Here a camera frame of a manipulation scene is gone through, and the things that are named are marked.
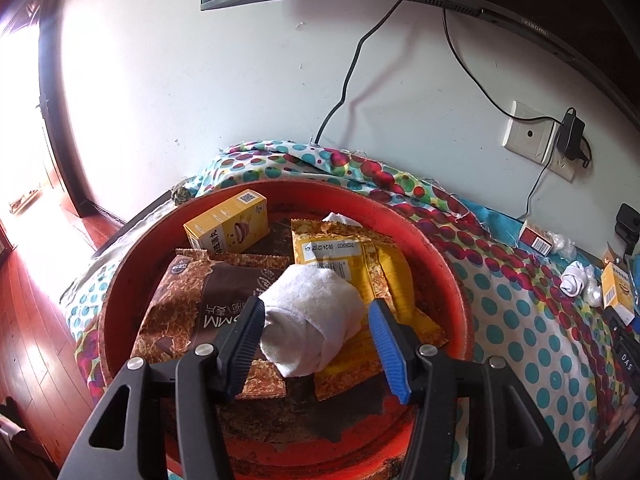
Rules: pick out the large yellow box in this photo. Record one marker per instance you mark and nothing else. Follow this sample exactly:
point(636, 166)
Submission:
point(220, 225)

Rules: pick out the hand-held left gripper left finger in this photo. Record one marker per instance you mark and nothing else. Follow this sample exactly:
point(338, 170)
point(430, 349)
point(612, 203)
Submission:
point(240, 345)

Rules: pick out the dark wooden door frame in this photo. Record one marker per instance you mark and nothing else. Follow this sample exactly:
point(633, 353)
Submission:
point(60, 160)

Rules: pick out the polka dot cloth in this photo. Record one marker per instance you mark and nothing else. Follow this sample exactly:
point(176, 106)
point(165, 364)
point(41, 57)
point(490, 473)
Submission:
point(525, 340)

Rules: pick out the small red brown box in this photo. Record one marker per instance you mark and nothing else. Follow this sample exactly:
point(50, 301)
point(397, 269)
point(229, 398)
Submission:
point(532, 237)

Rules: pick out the white wall plate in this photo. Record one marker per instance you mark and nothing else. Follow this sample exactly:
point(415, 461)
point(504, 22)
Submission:
point(525, 135)

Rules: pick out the black charger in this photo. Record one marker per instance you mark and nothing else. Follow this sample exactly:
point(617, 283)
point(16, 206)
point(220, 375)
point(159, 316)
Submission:
point(570, 132)

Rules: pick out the white towel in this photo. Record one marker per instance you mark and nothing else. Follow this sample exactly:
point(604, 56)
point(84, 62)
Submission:
point(310, 310)

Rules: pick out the round red tray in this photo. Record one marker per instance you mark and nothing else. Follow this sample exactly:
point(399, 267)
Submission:
point(425, 260)

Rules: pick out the white cloth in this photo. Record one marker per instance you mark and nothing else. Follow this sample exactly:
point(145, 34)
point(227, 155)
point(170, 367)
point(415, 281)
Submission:
point(340, 218)

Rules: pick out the black clip device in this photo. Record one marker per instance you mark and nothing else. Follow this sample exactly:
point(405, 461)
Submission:
point(627, 222)

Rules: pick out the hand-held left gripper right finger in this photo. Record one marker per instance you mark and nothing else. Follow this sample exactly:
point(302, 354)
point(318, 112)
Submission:
point(387, 350)

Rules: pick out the plastic white bundle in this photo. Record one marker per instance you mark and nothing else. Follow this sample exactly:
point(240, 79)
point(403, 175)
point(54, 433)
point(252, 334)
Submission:
point(595, 294)
point(560, 245)

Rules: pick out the small yellow box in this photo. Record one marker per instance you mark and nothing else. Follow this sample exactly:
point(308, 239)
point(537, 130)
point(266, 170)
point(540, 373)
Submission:
point(617, 287)

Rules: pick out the white sock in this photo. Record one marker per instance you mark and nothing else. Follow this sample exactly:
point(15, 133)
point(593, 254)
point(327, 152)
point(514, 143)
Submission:
point(575, 282)

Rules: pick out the small mottled ball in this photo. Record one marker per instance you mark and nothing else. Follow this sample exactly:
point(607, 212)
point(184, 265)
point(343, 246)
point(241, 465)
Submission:
point(178, 196)

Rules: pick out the yellow snack packet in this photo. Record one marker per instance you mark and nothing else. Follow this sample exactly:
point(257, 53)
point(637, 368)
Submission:
point(390, 270)

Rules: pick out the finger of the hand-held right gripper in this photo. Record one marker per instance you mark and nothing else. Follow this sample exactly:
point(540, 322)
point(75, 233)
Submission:
point(617, 322)

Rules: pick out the brown snack packet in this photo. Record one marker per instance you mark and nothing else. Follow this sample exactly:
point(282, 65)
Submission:
point(170, 310)

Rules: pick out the white power socket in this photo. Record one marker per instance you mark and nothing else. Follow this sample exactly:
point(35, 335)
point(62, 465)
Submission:
point(562, 170)

